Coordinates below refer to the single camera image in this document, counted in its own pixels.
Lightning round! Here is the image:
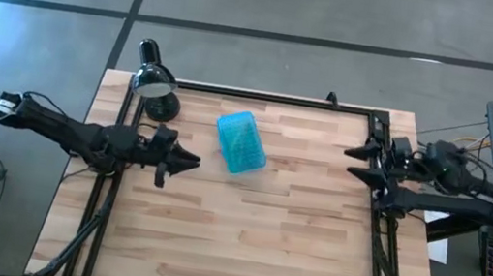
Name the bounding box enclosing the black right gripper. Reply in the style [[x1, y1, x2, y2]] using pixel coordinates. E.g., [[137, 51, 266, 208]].
[[338, 129, 418, 202]]

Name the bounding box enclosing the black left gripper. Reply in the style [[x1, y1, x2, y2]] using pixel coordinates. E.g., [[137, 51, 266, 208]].
[[140, 122, 205, 180]]

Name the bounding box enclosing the blue plastic basket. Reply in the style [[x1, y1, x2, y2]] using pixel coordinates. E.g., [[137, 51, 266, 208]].
[[208, 106, 274, 180]]

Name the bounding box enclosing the small black clamp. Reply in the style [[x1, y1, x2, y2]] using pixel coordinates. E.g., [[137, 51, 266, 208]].
[[324, 89, 343, 109]]

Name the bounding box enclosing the black desk lamp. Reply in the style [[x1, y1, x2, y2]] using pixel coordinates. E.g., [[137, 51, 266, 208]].
[[125, 36, 192, 127]]

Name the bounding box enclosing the white paper sheet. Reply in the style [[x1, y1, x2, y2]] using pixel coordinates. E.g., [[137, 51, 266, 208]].
[[416, 207, 455, 266]]

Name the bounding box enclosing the black table frame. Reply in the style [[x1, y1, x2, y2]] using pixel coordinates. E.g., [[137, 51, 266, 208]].
[[29, 61, 470, 276]]

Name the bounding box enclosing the yellow cable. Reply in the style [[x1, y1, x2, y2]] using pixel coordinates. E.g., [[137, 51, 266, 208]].
[[450, 133, 492, 152]]

